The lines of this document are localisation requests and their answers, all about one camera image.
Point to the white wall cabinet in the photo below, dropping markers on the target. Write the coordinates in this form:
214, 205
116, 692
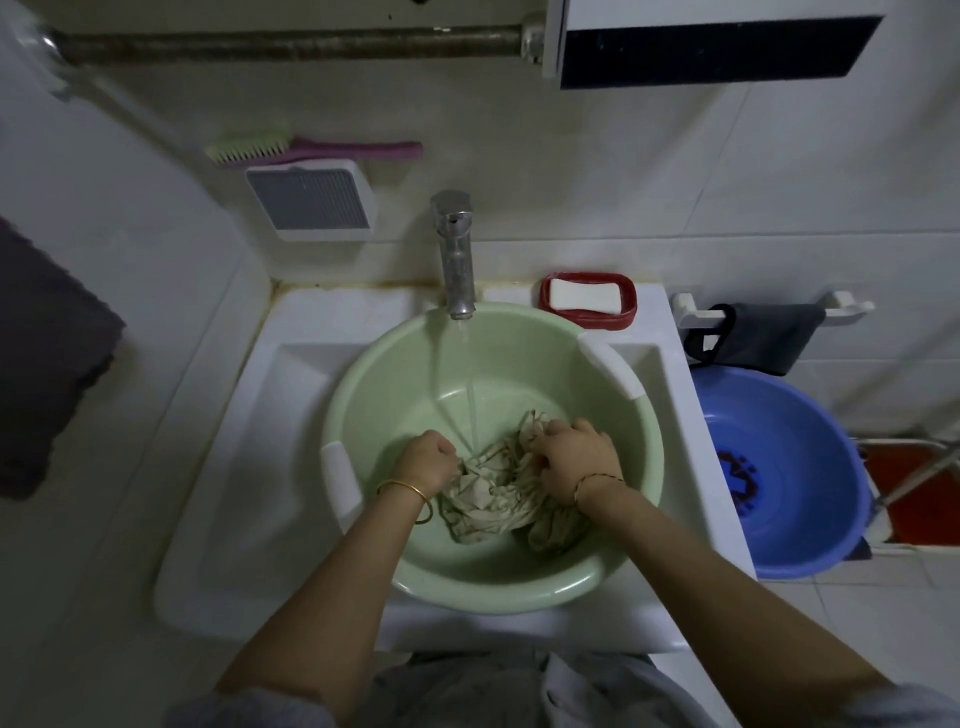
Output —
712, 52

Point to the person's left hand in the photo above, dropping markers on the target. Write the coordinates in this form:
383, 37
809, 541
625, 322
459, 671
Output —
424, 461

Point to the white ceramic sink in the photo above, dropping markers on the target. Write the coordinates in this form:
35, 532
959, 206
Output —
240, 465

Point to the person's grey patterned shirt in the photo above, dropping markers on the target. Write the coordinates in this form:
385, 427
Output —
525, 694

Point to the rusty metal towel bar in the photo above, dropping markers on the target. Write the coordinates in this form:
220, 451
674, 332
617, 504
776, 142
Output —
300, 43

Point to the dark grey cloth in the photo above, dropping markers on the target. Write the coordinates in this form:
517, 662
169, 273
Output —
765, 337

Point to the person's right forearm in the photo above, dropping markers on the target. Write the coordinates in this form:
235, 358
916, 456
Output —
735, 592

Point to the cream leaf-patterned clothes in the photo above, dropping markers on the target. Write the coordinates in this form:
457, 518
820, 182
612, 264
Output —
495, 495

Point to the white wall box grey ribbed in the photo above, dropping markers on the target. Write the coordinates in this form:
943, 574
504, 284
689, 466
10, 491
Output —
311, 199

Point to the person's right hand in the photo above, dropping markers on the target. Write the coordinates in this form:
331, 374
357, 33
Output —
581, 457

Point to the metal faucet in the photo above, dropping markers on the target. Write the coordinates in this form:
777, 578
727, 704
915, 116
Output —
456, 255

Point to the green and pink scrub brush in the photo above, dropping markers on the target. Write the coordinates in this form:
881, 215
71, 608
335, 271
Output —
337, 150

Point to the red soap dish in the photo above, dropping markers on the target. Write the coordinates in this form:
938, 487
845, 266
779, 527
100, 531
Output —
628, 304

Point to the white soap bar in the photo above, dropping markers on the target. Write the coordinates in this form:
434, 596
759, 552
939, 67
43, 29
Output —
586, 296

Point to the gold bangle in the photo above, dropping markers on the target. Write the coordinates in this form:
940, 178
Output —
405, 489

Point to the white wall towel rack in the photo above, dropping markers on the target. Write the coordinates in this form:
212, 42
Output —
847, 306

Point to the blue plastic basin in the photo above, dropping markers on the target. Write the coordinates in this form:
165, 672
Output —
795, 465

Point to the light green plastic basin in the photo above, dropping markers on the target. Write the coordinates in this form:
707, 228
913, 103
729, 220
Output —
390, 405

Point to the red bucket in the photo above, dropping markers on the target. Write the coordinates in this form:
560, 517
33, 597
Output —
919, 510

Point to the dark purple towel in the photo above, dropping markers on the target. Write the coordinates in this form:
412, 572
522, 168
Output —
45, 360

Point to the person's left forearm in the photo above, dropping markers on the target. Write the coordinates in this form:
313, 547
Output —
322, 600

